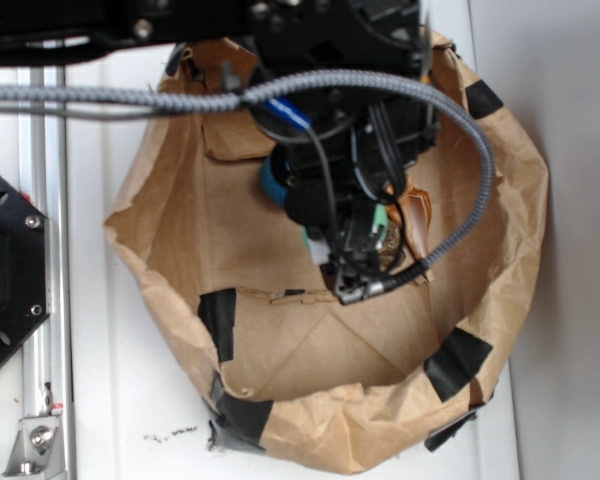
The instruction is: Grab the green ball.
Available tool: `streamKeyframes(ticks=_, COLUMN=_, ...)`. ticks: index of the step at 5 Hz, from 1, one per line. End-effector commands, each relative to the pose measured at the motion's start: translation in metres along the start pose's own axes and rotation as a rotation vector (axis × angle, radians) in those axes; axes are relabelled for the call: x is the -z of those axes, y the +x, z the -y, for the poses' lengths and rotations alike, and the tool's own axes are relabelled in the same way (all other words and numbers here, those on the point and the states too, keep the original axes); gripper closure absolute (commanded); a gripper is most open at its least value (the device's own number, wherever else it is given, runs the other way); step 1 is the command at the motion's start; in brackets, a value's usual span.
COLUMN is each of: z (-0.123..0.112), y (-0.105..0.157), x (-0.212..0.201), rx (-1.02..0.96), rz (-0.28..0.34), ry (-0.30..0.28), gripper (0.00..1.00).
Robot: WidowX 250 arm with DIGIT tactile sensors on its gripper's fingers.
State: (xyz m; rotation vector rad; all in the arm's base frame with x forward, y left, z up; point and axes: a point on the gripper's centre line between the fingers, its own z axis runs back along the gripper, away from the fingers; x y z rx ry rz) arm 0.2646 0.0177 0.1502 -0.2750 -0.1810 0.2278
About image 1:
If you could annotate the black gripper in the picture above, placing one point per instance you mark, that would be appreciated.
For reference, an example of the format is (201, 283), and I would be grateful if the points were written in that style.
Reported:
(349, 147)

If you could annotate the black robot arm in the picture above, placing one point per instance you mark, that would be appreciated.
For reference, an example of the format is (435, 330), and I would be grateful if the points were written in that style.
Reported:
(59, 33)

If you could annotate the green dimpled foam ball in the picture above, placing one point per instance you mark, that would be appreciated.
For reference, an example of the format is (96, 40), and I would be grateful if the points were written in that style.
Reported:
(378, 226)

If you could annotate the blue dimpled foam ball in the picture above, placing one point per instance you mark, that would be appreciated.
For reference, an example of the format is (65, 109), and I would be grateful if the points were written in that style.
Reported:
(276, 177)

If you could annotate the orange spiral seashell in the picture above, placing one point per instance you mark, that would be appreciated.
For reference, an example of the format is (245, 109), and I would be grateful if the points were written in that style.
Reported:
(416, 206)

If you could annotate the dark brown rock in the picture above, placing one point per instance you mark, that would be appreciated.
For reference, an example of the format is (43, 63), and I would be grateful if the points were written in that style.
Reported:
(393, 249)

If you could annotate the crumpled brown paper bag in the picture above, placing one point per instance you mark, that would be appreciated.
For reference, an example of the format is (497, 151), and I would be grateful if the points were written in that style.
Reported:
(284, 366)

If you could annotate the aluminium extrusion rail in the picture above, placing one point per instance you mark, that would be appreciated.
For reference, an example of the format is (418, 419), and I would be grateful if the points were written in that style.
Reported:
(46, 355)

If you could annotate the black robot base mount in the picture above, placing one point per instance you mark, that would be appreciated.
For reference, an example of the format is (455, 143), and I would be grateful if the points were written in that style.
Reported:
(23, 276)

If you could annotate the silver corner bracket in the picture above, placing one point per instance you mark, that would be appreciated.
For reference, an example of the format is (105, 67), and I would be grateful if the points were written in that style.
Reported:
(38, 450)

